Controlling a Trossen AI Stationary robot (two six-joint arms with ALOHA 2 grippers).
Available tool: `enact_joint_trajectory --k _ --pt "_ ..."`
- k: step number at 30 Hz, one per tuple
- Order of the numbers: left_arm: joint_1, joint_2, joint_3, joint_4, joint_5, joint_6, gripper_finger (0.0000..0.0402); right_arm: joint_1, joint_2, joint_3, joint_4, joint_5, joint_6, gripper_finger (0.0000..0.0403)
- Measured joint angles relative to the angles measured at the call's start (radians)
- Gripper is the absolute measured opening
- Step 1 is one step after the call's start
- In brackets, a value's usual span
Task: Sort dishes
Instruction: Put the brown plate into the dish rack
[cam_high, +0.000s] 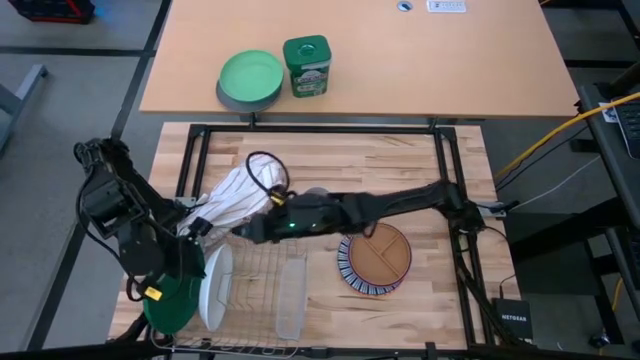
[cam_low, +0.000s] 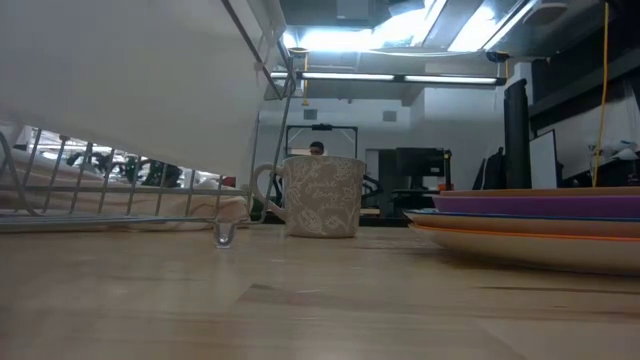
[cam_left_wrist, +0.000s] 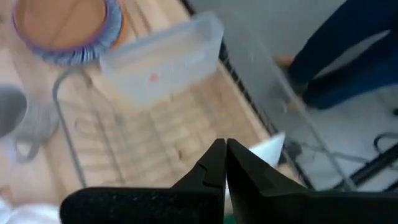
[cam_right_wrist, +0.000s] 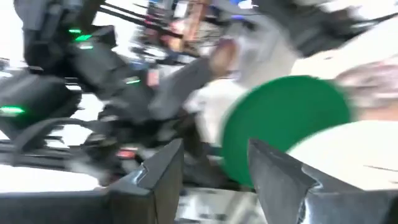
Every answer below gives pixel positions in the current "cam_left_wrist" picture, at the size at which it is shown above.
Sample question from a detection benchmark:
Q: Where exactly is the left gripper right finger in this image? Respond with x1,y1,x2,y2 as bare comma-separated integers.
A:
226,138,398,224

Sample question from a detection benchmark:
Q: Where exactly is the white striped dish towel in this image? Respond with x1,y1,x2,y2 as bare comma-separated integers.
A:
0,186,60,224

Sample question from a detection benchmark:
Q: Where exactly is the orange patterned plate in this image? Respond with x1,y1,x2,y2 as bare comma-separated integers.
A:
111,4,129,47

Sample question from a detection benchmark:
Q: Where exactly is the grey patterned mug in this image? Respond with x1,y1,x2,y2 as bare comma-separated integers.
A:
0,83,60,164

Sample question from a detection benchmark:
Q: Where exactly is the black metal table frame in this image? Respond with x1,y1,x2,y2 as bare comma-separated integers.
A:
182,0,315,190

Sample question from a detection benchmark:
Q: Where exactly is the blue striped plate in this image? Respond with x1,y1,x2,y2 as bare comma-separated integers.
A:
29,0,124,67

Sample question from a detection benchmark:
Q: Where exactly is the wire dish rack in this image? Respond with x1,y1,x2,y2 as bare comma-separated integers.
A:
51,40,357,192

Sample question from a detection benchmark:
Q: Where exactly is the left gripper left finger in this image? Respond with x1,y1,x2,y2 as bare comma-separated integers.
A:
58,138,227,224

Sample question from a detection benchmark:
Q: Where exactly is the clear plastic cutlery holder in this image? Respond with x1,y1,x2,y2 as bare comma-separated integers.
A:
99,11,224,106

